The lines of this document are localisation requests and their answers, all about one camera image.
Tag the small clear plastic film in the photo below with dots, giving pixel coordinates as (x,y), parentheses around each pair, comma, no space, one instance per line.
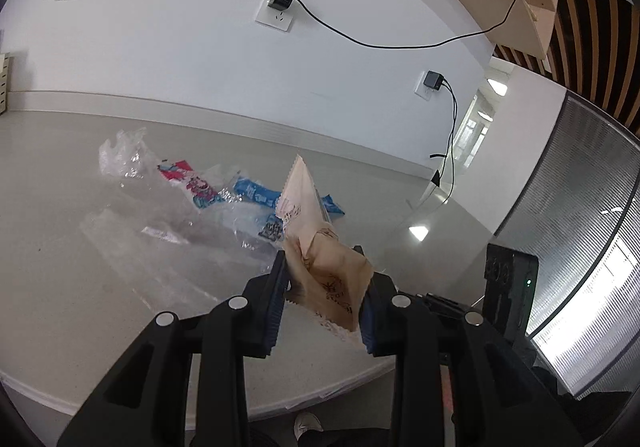
(240,222)

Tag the white sneaker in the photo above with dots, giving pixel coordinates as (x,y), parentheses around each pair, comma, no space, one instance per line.
(306,424)

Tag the flat clear plastic bag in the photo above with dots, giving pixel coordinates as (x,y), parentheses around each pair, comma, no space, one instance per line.
(150,252)

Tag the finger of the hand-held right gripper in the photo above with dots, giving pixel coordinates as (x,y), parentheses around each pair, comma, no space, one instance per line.
(442,303)

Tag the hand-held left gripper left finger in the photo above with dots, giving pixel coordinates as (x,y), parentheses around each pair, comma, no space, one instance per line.
(274,309)

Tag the blue snack wrapper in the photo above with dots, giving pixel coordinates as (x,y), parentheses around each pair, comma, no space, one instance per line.
(255,190)

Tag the beige perforated metal bracket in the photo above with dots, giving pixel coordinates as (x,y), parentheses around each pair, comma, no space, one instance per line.
(4,82)

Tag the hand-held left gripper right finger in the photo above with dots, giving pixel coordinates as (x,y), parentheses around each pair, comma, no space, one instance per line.
(367,329)

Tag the beige snack wrapper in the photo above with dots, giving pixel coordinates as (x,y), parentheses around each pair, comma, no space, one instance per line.
(305,212)

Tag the pink red snack wrapper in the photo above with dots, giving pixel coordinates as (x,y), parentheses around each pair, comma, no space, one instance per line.
(192,182)

